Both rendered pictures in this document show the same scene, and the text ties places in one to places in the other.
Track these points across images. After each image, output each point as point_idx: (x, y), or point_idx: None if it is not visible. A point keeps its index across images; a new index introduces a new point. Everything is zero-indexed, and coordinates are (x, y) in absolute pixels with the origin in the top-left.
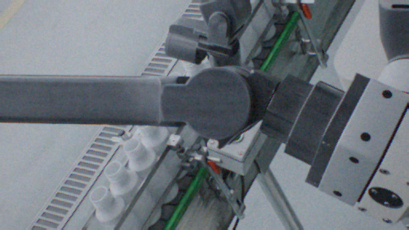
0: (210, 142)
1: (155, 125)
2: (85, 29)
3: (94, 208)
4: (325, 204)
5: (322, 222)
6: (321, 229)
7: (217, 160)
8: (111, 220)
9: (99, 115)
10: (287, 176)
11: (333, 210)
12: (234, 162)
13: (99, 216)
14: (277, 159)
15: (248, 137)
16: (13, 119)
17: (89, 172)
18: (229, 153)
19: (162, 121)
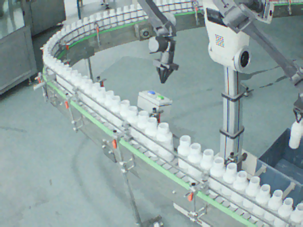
0: (159, 101)
1: (251, 3)
2: None
3: (157, 142)
4: (87, 221)
5: (94, 225)
6: (97, 226)
7: (162, 111)
8: (172, 136)
9: (246, 1)
10: (63, 225)
11: (91, 220)
12: (168, 107)
13: (167, 137)
14: (53, 223)
15: (164, 96)
16: (241, 3)
17: None
18: (168, 101)
19: (251, 1)
